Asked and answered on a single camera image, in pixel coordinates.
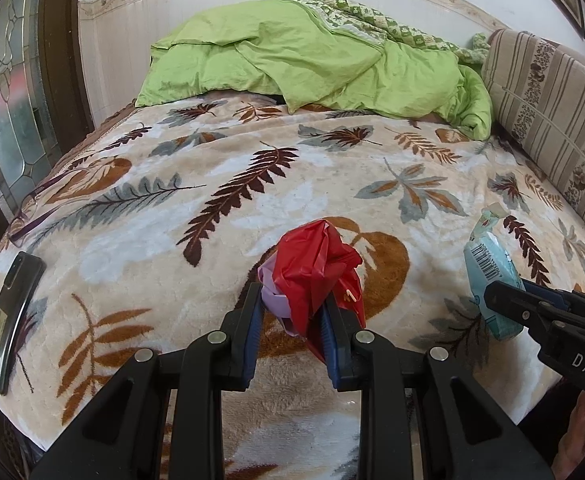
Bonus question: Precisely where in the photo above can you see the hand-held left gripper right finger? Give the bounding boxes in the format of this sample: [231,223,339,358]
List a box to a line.
[319,292,555,480]

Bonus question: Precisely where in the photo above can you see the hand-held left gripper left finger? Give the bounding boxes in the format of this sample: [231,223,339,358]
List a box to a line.
[30,281,267,480]

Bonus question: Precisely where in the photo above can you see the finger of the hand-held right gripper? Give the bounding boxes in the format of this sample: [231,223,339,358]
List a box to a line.
[522,277,585,313]
[485,280,580,343]

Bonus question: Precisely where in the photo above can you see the teal tissue packet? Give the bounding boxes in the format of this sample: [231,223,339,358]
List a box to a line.
[463,202,525,342]

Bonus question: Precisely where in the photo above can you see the purple paper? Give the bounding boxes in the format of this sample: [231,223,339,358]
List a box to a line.
[257,255,298,336]

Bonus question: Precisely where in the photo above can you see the red torn wrapper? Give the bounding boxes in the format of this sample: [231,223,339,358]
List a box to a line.
[272,217,368,363]

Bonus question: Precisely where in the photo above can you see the person's right hand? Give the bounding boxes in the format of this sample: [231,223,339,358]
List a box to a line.
[555,390,585,480]

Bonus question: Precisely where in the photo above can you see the leaf print fleece blanket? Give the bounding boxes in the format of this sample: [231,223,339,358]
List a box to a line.
[0,90,585,480]

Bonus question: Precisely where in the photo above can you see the striped sofa cushion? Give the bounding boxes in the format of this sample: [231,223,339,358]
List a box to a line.
[479,27,585,261]

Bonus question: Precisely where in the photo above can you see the black smartphone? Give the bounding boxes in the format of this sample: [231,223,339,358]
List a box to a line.
[0,251,44,396]

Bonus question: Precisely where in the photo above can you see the green quilt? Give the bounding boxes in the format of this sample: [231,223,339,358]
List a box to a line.
[135,0,493,142]

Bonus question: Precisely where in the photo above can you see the patterned glass door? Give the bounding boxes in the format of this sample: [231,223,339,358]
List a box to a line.
[0,0,96,231]

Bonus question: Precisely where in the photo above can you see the thin frame eyeglasses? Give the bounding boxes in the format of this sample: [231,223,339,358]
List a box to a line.
[6,165,118,248]

